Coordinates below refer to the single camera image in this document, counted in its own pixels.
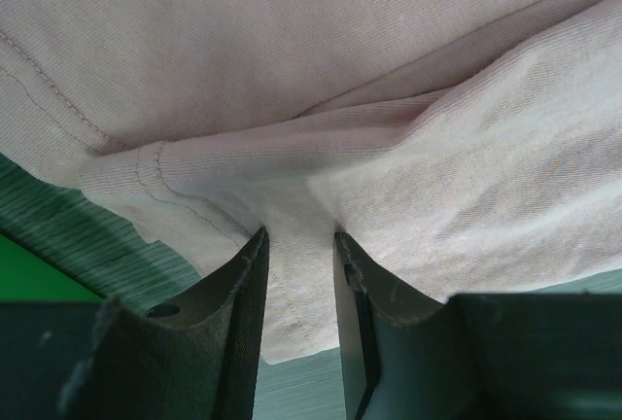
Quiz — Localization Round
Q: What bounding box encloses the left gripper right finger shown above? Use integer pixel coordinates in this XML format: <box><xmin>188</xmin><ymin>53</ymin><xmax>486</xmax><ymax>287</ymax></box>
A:
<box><xmin>333</xmin><ymin>232</ymin><xmax>621</xmax><ymax>419</ymax></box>

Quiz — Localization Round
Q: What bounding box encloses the green plastic bin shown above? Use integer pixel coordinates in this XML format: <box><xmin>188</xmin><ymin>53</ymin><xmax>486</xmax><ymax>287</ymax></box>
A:
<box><xmin>0</xmin><ymin>235</ymin><xmax>101</xmax><ymax>302</ymax></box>

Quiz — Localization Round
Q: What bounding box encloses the pink printed t-shirt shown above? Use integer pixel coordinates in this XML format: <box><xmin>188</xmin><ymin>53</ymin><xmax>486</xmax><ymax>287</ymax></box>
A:
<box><xmin>1</xmin><ymin>0</ymin><xmax>621</xmax><ymax>364</ymax></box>

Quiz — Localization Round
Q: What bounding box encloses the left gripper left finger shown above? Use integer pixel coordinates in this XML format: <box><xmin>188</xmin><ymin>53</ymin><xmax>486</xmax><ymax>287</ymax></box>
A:
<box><xmin>1</xmin><ymin>229</ymin><xmax>269</xmax><ymax>419</ymax></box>

